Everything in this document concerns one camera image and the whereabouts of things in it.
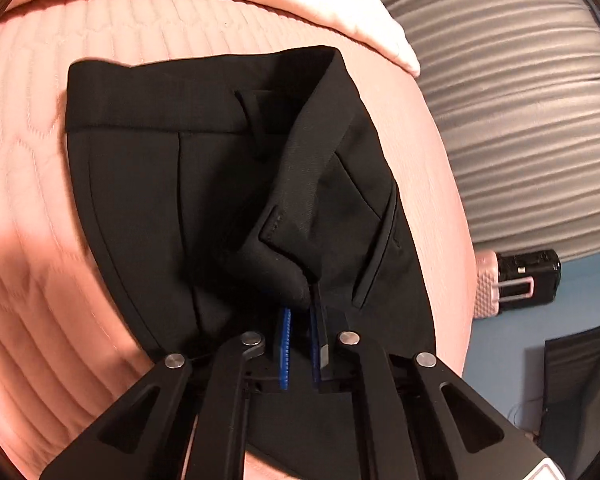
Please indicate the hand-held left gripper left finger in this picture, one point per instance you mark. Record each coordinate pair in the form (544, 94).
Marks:
(285, 350)

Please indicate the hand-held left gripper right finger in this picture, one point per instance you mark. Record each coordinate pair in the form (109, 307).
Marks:
(314, 347)

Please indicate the black pants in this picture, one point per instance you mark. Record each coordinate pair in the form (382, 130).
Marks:
(195, 200)

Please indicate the pink suitcase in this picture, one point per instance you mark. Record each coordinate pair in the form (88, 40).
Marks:
(486, 285)

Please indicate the black suitcase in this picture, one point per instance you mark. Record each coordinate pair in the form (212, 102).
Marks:
(535, 267)

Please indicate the black flat screen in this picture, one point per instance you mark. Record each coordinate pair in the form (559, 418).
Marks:
(580, 385)

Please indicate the pink quilted bedspread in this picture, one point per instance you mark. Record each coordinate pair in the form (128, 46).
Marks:
(35, 240)

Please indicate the grey curtain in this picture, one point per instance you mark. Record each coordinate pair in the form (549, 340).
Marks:
(520, 110)

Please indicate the light pink folded blanket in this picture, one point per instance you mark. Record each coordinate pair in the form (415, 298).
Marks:
(260, 5)

